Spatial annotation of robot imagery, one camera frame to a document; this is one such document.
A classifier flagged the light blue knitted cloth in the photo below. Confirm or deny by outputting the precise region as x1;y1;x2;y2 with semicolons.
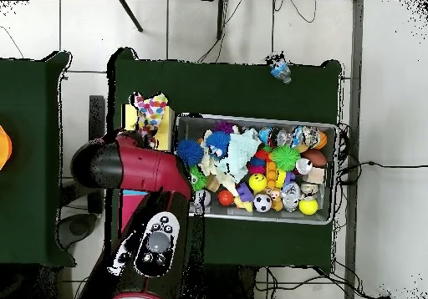
217;128;262;184

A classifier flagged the yellow smiley ball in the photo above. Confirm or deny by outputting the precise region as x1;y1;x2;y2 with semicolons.
248;173;268;193

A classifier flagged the polka dot cloth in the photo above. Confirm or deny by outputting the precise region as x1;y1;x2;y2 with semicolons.
133;92;169;146

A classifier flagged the wooden box with three holes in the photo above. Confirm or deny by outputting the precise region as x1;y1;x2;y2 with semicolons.
117;103;176;240

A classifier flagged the silver mesh bin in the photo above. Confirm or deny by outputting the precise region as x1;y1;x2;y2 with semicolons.
175;113;339;226

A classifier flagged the blue spiky ball with eyes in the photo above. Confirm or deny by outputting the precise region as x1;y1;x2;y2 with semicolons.
204;129;232;158

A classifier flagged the green spiky toy with eyes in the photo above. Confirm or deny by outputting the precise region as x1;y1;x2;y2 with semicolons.
189;165;209;192

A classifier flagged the purple spiky toy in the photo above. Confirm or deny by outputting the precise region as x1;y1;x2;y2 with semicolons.
212;120;236;134

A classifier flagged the white baseball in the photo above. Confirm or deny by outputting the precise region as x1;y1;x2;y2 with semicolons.
193;189;212;208

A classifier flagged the orange red ball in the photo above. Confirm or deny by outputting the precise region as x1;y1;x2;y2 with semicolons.
217;189;235;207

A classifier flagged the black and white soccer ball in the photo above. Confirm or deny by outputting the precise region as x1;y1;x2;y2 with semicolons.
252;193;273;213

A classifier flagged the green spiky ball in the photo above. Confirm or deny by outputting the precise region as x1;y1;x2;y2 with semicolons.
271;143;301;172

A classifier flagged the dark green table cloth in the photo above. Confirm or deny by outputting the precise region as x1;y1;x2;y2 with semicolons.
104;46;343;269

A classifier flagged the crushed clear plastic bottle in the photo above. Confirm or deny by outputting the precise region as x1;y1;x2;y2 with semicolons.
268;56;293;84

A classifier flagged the black stand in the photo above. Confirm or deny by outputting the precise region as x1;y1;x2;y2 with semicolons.
59;94;107;215

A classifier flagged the black tripod leg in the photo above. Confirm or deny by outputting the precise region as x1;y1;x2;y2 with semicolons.
216;0;229;42
119;0;144;33

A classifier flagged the grey round floor base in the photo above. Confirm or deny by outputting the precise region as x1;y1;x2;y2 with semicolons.
55;212;99;251

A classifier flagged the green covered side table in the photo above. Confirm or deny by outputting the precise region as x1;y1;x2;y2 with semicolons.
0;50;77;267

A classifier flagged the orange object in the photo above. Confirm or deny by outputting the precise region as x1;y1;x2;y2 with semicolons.
0;124;13;171

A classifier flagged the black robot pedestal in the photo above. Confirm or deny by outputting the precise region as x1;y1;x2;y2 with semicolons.
200;265;260;299

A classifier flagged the black cable bundle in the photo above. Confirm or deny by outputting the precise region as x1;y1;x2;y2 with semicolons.
335;123;428;233

